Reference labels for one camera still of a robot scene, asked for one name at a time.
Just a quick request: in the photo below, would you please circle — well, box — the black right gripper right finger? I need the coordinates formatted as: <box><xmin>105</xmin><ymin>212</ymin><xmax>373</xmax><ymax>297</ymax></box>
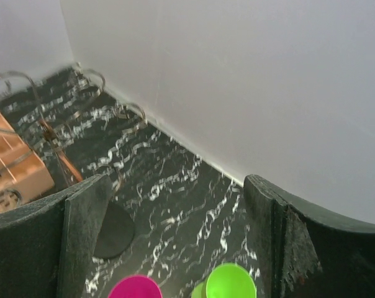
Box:
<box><xmin>243</xmin><ymin>174</ymin><xmax>375</xmax><ymax>297</ymax></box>

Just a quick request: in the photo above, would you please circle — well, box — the metal wine glass rack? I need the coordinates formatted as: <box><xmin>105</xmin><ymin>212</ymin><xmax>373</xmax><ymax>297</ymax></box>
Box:
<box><xmin>0</xmin><ymin>68</ymin><xmax>148</xmax><ymax>260</ymax></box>

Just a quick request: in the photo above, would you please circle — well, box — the green plastic wine glass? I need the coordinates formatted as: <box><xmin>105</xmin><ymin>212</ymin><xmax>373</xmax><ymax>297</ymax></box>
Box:
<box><xmin>191</xmin><ymin>263</ymin><xmax>257</xmax><ymax>298</ymax></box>

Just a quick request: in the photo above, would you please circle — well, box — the peach plastic basket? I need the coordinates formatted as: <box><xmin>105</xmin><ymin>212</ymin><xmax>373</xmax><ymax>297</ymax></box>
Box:
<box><xmin>0</xmin><ymin>113</ymin><xmax>55</xmax><ymax>214</ymax></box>

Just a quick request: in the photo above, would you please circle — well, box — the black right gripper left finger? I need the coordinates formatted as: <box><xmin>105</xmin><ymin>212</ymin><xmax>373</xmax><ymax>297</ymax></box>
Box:
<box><xmin>0</xmin><ymin>174</ymin><xmax>112</xmax><ymax>297</ymax></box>

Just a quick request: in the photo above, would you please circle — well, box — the magenta plastic wine glass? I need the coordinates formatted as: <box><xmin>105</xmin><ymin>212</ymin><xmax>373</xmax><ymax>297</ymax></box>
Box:
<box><xmin>107</xmin><ymin>275</ymin><xmax>163</xmax><ymax>298</ymax></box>

